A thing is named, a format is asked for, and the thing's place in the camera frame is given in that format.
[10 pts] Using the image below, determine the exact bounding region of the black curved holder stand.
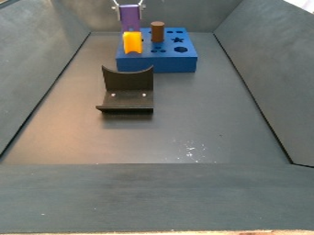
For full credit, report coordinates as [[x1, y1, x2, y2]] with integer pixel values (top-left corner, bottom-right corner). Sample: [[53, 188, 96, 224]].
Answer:
[[96, 67, 154, 113]]

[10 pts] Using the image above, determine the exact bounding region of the blue shape-sorting board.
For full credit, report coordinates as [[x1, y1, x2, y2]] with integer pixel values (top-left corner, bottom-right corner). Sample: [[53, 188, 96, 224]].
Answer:
[[115, 28, 198, 73]]

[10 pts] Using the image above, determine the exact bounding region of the brown cylinder peg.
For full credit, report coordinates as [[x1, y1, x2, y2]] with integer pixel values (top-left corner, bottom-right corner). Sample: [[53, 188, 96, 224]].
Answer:
[[151, 21, 164, 42]]

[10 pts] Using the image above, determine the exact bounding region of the yellow arch block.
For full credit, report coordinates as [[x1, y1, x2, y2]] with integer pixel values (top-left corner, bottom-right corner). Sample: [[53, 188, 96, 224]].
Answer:
[[123, 31, 142, 53]]

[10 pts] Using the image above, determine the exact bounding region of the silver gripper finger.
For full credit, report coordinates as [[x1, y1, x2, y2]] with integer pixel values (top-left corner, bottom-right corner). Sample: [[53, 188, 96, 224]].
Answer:
[[112, 0, 120, 21], [138, 0, 146, 19]]

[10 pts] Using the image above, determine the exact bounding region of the purple double-square block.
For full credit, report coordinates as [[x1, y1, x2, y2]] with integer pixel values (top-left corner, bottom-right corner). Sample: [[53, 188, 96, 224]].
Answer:
[[119, 5, 140, 31]]

